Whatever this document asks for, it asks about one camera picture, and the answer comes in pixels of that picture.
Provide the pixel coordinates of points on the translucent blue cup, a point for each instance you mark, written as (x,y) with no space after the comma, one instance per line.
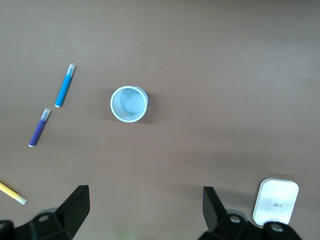
(128,103)

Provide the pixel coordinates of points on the purple marker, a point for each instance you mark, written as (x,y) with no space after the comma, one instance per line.
(38,128)

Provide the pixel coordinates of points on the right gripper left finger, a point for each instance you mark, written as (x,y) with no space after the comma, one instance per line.
(62,220)

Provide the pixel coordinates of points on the blue marker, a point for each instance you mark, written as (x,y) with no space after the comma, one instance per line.
(64,87)

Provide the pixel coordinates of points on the white desk lamp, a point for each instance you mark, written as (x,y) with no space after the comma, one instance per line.
(276,200)

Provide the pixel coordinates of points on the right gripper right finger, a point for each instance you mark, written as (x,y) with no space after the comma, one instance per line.
(225,225)

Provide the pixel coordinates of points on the brown table cover sheet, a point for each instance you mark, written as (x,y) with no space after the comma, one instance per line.
(200,75)

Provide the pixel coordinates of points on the yellow marker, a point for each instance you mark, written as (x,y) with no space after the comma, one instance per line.
(10,192)

